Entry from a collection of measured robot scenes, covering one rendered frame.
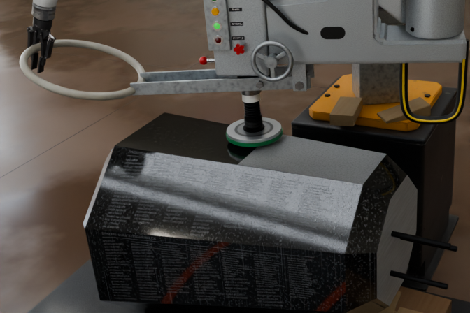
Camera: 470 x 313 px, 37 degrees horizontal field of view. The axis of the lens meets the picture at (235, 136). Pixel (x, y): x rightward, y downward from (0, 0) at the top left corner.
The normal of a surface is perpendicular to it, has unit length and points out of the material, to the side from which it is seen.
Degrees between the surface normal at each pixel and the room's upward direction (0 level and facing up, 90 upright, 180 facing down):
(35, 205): 0
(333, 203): 45
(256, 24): 90
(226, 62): 90
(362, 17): 90
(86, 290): 0
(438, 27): 90
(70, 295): 0
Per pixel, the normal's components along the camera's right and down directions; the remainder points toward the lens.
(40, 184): -0.09, -0.90
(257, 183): -0.38, -0.35
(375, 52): -0.22, 0.44
